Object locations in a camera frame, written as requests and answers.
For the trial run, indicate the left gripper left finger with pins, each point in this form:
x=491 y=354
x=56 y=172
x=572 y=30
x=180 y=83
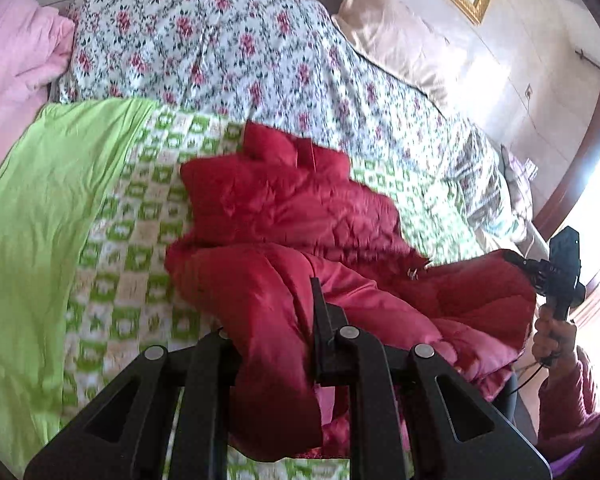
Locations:
x=164 y=416

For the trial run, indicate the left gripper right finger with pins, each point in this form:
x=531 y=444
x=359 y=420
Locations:
x=412 y=416

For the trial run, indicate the red padded jacket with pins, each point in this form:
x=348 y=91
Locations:
x=282 y=216

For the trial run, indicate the right forearm pink sleeve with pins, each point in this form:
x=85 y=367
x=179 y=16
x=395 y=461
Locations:
x=568 y=413

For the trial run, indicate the person's right hand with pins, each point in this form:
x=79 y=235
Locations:
x=554 y=343

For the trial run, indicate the green checkered bed sheet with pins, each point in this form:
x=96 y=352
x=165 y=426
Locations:
x=90 y=198

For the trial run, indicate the beige pillow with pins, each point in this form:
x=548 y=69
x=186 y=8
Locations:
x=393 y=37

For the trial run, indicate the floral white pink quilt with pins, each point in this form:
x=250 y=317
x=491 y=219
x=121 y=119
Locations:
x=282 y=63

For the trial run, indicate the pink blanket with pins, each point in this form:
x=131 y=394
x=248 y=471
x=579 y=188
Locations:
x=35 y=49

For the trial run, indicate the brown wooden window frame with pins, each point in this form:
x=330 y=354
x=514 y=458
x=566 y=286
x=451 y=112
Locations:
x=574 y=182

